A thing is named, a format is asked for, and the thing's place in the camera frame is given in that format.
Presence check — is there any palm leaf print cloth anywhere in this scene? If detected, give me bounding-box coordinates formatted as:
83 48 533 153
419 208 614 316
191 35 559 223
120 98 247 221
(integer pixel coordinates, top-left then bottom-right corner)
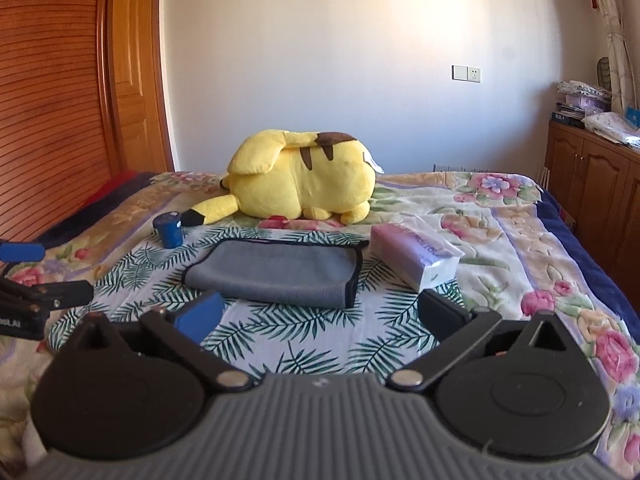
47 226 437 379

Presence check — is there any dark blue blanket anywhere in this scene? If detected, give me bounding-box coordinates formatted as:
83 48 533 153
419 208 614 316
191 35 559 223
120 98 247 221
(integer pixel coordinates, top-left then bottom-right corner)
36 172 156 249

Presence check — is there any pink tissue pack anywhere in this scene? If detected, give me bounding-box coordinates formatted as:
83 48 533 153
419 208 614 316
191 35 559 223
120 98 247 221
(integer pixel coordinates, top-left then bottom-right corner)
370 214 464 292

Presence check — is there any floral bed quilt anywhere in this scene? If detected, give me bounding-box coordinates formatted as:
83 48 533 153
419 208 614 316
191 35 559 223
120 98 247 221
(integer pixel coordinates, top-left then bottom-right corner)
6 172 639 478

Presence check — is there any grey folded towel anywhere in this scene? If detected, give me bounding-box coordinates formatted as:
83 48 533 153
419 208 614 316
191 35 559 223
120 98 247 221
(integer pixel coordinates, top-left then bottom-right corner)
182 238 366 310

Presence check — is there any red blanket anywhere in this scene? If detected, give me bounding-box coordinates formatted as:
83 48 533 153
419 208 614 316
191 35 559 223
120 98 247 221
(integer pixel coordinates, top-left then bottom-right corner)
82 170 138 207

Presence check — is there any blue cylindrical container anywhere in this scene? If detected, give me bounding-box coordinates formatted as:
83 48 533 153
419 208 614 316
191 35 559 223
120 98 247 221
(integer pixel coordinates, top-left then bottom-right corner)
152 211 183 249

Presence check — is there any wooden wardrobe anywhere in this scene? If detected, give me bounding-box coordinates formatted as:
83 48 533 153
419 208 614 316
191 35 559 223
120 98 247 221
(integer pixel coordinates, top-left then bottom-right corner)
1 0 175 240

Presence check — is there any yellow Pikachu plush toy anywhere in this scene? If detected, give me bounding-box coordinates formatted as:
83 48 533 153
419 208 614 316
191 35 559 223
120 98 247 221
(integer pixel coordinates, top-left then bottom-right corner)
181 129 384 226

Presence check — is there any wooden sideboard cabinet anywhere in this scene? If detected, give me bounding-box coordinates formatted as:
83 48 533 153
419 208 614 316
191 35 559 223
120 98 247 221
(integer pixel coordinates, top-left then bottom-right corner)
544 122 639 308

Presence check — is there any white plastic bag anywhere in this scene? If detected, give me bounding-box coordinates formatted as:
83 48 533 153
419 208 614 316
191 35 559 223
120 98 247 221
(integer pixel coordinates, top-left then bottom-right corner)
582 112 640 150

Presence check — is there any stack of folded linens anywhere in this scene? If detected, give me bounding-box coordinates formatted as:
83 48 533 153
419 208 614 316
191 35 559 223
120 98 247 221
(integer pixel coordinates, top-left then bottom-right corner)
555 80 612 120

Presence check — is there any patterned window curtain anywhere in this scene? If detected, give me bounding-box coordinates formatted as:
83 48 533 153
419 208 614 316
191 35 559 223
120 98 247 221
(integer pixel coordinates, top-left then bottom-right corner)
597 0 636 115

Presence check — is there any white wall socket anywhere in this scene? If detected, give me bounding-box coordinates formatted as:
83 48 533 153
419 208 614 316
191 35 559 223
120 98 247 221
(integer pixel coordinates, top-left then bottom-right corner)
451 65 482 84

